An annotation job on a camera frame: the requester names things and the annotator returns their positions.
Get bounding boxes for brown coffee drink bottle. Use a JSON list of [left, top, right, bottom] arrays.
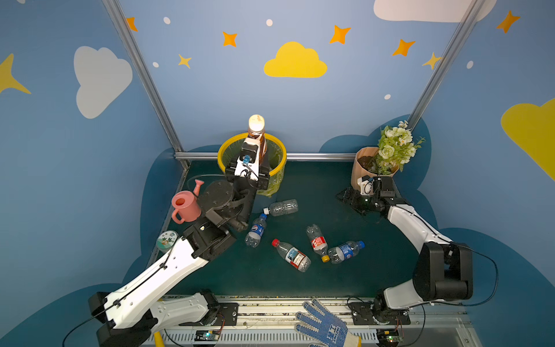
[[245, 114, 267, 163]]

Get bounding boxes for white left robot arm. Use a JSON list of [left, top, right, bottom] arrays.
[[88, 150, 271, 346]]

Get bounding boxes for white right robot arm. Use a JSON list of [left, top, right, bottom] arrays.
[[336, 176, 473, 314]]

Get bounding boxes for yellow rim waste bin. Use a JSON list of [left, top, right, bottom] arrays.
[[218, 133, 287, 198]]

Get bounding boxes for pink ribbed flower pot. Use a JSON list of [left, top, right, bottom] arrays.
[[351, 147, 400, 193]]

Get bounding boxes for clear crushed white cap bottle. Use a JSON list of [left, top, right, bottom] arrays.
[[263, 200, 299, 217]]

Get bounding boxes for blue label pepsi bottle left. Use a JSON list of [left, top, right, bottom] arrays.
[[245, 213, 267, 248]]

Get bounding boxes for white green artificial flowers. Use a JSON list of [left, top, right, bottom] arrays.
[[371, 121, 426, 176]]

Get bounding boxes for pink watering can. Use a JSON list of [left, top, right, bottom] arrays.
[[171, 179, 204, 225]]

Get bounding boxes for blue cap pepsi bottle right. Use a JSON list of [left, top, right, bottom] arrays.
[[328, 241, 366, 264]]

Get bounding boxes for yellow cap red label bottle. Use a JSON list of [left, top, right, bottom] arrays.
[[306, 224, 330, 263]]

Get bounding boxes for red cap water bottle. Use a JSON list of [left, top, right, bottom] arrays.
[[272, 239, 311, 273]]

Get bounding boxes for round green lid jar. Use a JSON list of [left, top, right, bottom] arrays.
[[156, 231, 179, 254]]

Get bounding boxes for blue dotted work glove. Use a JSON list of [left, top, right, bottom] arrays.
[[294, 299, 362, 347]]

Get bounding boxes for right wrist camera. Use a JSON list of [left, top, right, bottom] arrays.
[[357, 175, 381, 196]]

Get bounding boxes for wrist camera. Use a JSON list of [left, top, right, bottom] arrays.
[[234, 138, 260, 181], [357, 175, 381, 196]]

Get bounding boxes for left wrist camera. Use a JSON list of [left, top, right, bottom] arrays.
[[234, 138, 260, 181]]

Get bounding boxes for aluminium back frame rail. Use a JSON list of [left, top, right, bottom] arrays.
[[174, 152, 356, 162]]

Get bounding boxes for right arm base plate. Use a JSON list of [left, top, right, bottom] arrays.
[[347, 294, 410, 325]]

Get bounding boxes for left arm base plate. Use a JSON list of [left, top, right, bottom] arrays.
[[205, 303, 239, 327]]

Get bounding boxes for left aluminium frame post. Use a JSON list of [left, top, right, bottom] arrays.
[[102, 0, 184, 155]]

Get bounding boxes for aluminium frame post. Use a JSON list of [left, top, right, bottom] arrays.
[[102, 0, 184, 155], [408, 0, 486, 130]]

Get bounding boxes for right aluminium frame post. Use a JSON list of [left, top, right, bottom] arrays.
[[408, 0, 486, 130]]

